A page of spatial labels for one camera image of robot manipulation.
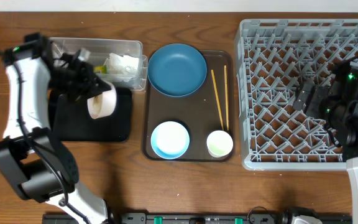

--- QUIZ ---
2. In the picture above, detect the white green cup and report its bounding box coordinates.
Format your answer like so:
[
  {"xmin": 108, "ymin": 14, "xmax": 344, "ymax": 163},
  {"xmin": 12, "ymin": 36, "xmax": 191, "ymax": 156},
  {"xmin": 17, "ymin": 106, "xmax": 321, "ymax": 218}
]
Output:
[{"xmin": 206, "ymin": 130, "xmax": 234, "ymax": 157}]

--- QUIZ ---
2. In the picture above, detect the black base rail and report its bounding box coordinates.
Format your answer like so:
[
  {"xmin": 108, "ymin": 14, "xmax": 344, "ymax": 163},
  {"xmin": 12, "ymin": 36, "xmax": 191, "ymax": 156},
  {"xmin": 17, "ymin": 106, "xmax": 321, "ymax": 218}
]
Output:
[{"xmin": 42, "ymin": 209, "xmax": 352, "ymax": 224}]

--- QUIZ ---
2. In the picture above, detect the yellow green wrapper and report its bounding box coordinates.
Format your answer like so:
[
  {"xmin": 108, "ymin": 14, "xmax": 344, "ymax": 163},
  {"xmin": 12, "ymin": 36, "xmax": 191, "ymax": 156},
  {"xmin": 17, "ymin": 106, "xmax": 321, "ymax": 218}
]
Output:
[{"xmin": 94, "ymin": 65, "xmax": 108, "ymax": 74}]

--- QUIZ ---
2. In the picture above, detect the dark blue plate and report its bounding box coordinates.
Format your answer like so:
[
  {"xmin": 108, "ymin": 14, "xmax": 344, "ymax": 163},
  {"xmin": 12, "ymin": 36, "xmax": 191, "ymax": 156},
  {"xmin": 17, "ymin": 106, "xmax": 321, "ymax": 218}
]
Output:
[{"xmin": 148, "ymin": 44, "xmax": 207, "ymax": 98}]

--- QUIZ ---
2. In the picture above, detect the light blue bowl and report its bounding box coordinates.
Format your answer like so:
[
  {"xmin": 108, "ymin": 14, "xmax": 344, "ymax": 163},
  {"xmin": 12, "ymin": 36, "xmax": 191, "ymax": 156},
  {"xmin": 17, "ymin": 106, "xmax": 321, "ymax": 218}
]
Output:
[{"xmin": 150, "ymin": 121, "xmax": 190, "ymax": 160}]

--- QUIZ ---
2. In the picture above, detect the grey dishwasher rack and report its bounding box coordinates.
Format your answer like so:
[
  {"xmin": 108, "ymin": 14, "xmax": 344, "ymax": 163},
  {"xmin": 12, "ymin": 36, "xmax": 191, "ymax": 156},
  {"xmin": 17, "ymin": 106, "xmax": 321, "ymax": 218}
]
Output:
[{"xmin": 234, "ymin": 19, "xmax": 358, "ymax": 171}]

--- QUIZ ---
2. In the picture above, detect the wooden chopstick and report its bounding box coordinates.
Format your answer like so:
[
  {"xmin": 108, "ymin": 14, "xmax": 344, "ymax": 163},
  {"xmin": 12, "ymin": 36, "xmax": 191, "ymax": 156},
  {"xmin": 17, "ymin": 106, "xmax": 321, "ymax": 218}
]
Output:
[
  {"xmin": 211, "ymin": 69, "xmax": 224, "ymax": 131},
  {"xmin": 224, "ymin": 65, "xmax": 229, "ymax": 130}
]

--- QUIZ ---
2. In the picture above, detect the white paper napkin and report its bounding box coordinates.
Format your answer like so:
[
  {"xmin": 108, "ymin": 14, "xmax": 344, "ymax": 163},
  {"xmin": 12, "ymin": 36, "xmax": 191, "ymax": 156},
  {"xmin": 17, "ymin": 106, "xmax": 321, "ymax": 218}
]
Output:
[{"xmin": 104, "ymin": 53, "xmax": 140, "ymax": 82}]

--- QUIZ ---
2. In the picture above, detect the brown serving tray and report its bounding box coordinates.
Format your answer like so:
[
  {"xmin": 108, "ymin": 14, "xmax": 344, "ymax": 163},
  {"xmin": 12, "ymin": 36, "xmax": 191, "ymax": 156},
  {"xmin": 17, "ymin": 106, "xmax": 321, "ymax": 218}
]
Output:
[{"xmin": 142, "ymin": 50, "xmax": 235, "ymax": 162}]

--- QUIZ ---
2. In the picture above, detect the beige bowl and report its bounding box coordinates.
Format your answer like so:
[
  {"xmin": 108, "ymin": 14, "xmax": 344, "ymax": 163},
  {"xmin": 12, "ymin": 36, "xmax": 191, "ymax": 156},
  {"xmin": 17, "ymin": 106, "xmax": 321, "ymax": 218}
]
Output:
[{"xmin": 87, "ymin": 82, "xmax": 117, "ymax": 119}]

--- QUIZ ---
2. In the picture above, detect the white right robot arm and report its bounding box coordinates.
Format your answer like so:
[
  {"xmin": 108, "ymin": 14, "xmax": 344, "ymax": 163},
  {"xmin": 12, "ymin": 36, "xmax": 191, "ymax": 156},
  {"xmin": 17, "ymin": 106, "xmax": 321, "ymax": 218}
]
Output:
[{"xmin": 293, "ymin": 62, "xmax": 358, "ymax": 223}]

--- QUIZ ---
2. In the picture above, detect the clear plastic bin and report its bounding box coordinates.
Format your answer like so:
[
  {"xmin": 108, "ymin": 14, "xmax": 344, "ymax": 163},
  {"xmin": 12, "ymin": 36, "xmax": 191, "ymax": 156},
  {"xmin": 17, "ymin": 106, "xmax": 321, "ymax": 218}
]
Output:
[{"xmin": 51, "ymin": 37, "xmax": 147, "ymax": 91}]

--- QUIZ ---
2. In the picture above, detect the wooden chopstick left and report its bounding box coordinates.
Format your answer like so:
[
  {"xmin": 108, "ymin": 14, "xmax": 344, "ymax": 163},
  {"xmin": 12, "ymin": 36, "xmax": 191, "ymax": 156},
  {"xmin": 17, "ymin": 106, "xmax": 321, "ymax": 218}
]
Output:
[{"xmin": 211, "ymin": 69, "xmax": 224, "ymax": 131}]

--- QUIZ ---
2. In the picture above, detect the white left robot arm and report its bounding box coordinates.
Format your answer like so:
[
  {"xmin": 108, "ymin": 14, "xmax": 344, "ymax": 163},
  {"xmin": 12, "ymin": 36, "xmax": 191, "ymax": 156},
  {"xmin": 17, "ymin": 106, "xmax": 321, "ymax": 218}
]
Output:
[{"xmin": 0, "ymin": 33, "xmax": 117, "ymax": 223}]

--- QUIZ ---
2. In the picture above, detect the black tray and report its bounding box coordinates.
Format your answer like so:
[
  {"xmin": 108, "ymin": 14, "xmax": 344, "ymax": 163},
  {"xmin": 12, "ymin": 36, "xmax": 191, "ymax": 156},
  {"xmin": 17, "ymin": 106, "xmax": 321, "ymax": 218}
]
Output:
[{"xmin": 48, "ymin": 87, "xmax": 132, "ymax": 142}]

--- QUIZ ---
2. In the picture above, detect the wooden chopstick right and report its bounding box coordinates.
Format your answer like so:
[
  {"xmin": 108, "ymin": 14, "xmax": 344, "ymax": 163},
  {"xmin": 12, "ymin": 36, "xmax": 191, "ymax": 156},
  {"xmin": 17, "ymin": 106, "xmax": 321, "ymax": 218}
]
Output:
[{"xmin": 224, "ymin": 65, "xmax": 229, "ymax": 130}]

